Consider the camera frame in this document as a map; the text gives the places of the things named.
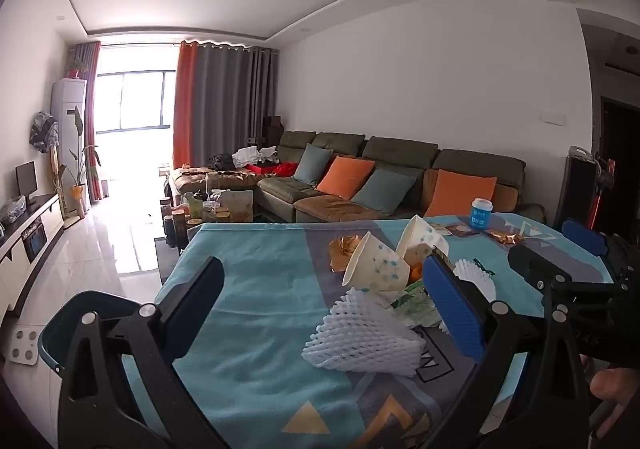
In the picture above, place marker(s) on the tall black appliance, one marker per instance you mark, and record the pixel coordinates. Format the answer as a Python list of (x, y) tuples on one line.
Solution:
[(575, 189)]

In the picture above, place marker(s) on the person's right hand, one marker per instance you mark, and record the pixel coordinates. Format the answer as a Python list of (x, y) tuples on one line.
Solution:
[(612, 386)]

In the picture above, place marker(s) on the red cloth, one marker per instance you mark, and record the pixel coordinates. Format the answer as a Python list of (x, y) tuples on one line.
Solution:
[(285, 170)]

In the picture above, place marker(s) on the white bathroom scale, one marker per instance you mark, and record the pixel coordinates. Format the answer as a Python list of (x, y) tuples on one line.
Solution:
[(22, 346)]

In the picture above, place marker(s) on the teal grey printed blanket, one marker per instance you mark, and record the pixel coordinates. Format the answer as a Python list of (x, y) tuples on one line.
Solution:
[(260, 329)]

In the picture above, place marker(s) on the crumpled gold foil wrapper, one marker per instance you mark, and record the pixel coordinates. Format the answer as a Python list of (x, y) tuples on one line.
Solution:
[(505, 236)]

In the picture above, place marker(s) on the tall plant in yellow pot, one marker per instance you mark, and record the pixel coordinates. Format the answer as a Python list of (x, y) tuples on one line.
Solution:
[(78, 191)]

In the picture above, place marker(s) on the red stick vacuum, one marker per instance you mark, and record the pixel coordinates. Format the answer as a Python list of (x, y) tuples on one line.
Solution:
[(597, 199)]

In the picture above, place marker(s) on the dark brown corner cabinet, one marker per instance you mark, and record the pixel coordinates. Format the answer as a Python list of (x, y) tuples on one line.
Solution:
[(272, 129)]

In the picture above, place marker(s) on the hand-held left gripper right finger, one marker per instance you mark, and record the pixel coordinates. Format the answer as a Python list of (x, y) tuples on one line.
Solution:
[(450, 309)]

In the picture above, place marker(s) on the wide orange grey curtain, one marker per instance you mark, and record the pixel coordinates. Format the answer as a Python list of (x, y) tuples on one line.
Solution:
[(225, 104)]

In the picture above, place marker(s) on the dotted white paper cup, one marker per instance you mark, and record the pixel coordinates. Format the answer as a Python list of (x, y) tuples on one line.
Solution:
[(417, 234), (375, 266)]

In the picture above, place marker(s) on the blue cup with white lid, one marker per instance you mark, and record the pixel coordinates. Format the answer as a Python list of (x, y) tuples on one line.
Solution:
[(481, 216)]

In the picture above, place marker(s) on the large grey-blue cushion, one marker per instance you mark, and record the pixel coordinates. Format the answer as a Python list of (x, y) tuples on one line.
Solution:
[(387, 189)]

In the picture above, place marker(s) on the black monitor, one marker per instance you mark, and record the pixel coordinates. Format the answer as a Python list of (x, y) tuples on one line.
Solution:
[(26, 179)]

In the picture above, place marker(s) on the green brown sectional sofa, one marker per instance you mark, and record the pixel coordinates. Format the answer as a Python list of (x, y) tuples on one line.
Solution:
[(395, 149)]

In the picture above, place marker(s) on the covered standing fan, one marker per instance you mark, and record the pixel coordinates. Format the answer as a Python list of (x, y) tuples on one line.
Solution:
[(44, 131)]

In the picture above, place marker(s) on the teal trash bin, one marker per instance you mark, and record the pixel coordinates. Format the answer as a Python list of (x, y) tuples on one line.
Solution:
[(52, 326)]

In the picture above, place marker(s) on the clear plastic bag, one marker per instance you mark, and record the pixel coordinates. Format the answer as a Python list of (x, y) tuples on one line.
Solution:
[(15, 210)]

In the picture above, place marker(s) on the white wall plate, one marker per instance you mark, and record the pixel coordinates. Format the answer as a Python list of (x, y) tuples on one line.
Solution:
[(552, 118)]

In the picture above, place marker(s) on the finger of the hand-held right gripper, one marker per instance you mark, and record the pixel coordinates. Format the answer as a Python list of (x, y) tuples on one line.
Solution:
[(582, 235), (530, 261)]

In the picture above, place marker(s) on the yellow white snack packet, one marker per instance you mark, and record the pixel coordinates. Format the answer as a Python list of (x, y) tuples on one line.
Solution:
[(438, 228)]

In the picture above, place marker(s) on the orange cushion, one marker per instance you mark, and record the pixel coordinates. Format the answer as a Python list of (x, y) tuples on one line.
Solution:
[(460, 194), (345, 176)]

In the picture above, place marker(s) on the dark grey rug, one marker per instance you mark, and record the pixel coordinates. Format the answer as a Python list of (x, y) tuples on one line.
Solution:
[(167, 264)]

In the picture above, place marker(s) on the small potted plant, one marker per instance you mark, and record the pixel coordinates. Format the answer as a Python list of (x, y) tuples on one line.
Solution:
[(76, 69)]

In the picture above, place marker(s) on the white media cabinet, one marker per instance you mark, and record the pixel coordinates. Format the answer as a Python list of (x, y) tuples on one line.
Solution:
[(20, 249)]

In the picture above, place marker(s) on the small grey-blue cushion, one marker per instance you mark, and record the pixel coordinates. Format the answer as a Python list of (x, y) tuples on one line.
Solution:
[(312, 164)]

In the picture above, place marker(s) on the white standing air conditioner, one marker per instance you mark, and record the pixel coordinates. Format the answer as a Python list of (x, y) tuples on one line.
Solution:
[(67, 99)]

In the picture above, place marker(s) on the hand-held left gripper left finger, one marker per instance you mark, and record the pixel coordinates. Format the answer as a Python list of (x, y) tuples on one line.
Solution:
[(197, 304)]

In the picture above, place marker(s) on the cluttered coffee table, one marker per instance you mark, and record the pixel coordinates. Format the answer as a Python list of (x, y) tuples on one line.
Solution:
[(235, 204)]

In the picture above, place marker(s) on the white clothes pile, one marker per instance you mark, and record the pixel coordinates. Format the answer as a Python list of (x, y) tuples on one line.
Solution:
[(255, 154)]

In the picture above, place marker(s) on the black framed window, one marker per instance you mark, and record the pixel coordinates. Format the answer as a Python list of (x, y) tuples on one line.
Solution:
[(135, 101)]

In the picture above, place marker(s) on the dark red snack packet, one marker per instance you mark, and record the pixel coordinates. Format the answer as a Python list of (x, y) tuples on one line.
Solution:
[(460, 230)]

